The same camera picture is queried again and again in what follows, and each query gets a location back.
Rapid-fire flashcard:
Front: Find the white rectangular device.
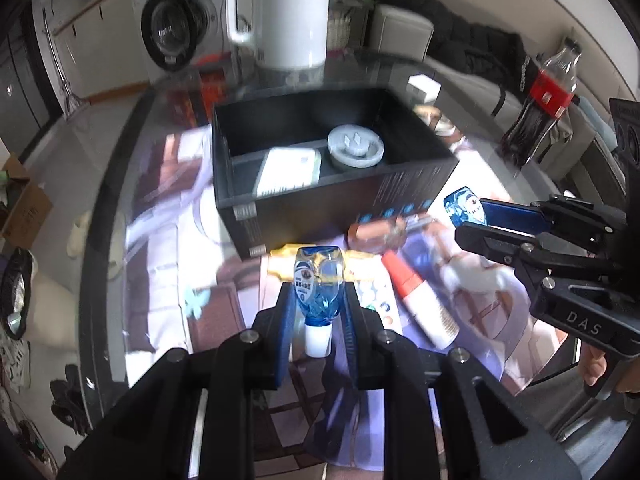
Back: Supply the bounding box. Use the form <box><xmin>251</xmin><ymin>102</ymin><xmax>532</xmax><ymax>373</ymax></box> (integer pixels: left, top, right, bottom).
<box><xmin>254</xmin><ymin>148</ymin><xmax>321</xmax><ymax>197</ymax></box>

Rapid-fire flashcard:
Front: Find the white washing machine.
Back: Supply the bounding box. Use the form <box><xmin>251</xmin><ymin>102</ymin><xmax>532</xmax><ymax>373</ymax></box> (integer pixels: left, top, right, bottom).
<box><xmin>131</xmin><ymin>0</ymin><xmax>230</xmax><ymax>81</ymax></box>

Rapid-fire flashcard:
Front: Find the cola bottle red label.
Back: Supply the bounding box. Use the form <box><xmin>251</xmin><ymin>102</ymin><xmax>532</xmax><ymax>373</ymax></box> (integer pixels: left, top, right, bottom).
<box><xmin>498</xmin><ymin>38</ymin><xmax>582</xmax><ymax>169</ymax></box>

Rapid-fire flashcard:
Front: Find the white electric kettle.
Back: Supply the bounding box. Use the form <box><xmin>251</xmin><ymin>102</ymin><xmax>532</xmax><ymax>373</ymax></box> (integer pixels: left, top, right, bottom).
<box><xmin>226</xmin><ymin>0</ymin><xmax>330</xmax><ymax>70</ymax></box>

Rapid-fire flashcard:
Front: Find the glue tube with orange cap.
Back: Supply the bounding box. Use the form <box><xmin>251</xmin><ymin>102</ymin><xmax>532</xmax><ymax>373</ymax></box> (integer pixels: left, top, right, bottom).
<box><xmin>381</xmin><ymin>250</ymin><xmax>460</xmax><ymax>350</ymax></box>

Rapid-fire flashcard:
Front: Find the orange handled screwdriver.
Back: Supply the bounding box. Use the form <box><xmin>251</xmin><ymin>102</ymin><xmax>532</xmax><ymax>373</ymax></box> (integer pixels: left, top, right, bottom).
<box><xmin>346</xmin><ymin>214</ymin><xmax>432</xmax><ymax>255</ymax></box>

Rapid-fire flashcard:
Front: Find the printed desk mat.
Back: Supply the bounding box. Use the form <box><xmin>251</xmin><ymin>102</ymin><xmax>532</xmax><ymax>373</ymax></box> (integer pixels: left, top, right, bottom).
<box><xmin>124</xmin><ymin>127</ymin><xmax>566</xmax><ymax>479</ymax></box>

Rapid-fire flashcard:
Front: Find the person's hand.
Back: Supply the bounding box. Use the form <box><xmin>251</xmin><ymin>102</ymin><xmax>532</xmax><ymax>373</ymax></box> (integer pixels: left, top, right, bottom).
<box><xmin>578</xmin><ymin>344</ymin><xmax>640</xmax><ymax>393</ymax></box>

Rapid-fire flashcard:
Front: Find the grey sofa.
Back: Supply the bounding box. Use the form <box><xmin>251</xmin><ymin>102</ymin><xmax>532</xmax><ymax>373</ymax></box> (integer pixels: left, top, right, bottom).
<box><xmin>369</xmin><ymin>4</ymin><xmax>434</xmax><ymax>62</ymax></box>

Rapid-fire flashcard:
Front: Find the beige slipper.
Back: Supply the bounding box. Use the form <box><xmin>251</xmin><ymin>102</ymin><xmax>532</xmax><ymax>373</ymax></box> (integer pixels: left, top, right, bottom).
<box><xmin>66</xmin><ymin>211</ymin><xmax>92</xmax><ymax>259</ymax></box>

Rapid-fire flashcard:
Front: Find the yellow plastic tool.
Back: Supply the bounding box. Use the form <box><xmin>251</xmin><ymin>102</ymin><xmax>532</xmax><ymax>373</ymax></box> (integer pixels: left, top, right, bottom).
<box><xmin>266</xmin><ymin>244</ymin><xmax>373</xmax><ymax>282</ymax></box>

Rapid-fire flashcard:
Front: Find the blue bottle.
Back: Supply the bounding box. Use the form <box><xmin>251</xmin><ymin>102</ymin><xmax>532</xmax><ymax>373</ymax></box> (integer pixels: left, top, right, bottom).
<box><xmin>444</xmin><ymin>186</ymin><xmax>487</xmax><ymax>228</ymax></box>
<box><xmin>293</xmin><ymin>245</ymin><xmax>345</xmax><ymax>359</ymax></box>

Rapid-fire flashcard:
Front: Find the black storage box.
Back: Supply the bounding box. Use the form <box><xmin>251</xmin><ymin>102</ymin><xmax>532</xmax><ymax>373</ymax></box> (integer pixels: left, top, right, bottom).
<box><xmin>212</xmin><ymin>87</ymin><xmax>458</xmax><ymax>259</ymax></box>

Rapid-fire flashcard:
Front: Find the red box on floor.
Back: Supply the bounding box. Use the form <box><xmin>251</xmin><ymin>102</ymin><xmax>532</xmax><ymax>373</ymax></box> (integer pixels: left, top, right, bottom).
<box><xmin>195</xmin><ymin>52</ymin><xmax>239</xmax><ymax>119</ymax></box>

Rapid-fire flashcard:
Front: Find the black jacket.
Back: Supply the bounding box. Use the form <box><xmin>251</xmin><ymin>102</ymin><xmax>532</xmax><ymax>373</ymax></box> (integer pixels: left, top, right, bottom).
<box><xmin>375</xmin><ymin>0</ymin><xmax>538</xmax><ymax>102</ymax></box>

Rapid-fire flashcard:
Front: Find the white power adapter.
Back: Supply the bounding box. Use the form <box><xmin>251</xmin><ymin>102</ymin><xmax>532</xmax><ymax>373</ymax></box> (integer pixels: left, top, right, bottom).
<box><xmin>406</xmin><ymin>74</ymin><xmax>442</xmax><ymax>105</ymax></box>

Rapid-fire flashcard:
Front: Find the white remote with coloured buttons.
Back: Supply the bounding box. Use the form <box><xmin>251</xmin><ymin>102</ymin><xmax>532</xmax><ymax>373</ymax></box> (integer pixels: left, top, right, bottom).
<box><xmin>345</xmin><ymin>257</ymin><xmax>402</xmax><ymax>334</ymax></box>

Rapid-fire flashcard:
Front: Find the cardboard box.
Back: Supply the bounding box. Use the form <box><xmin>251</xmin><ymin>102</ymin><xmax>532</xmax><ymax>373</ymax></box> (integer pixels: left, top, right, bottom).
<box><xmin>0</xmin><ymin>154</ymin><xmax>52</xmax><ymax>249</ymax></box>

